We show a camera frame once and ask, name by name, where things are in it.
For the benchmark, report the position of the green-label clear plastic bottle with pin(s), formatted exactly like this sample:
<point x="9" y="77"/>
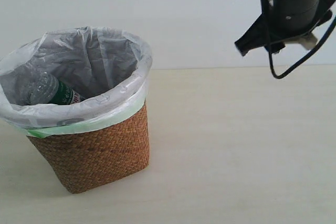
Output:
<point x="44" y="88"/>

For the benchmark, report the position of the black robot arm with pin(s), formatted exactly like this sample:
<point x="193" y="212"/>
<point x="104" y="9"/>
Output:
<point x="284" y="22"/>

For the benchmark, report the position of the woven brown wicker basket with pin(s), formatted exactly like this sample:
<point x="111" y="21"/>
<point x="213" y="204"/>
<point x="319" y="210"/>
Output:
<point x="86" y="161"/>

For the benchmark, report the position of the white plastic bin liner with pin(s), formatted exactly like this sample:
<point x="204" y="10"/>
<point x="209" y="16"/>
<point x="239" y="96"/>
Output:
<point x="108" y="67"/>

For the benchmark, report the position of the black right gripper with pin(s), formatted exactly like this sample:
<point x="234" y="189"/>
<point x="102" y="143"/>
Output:
<point x="259" y="35"/>

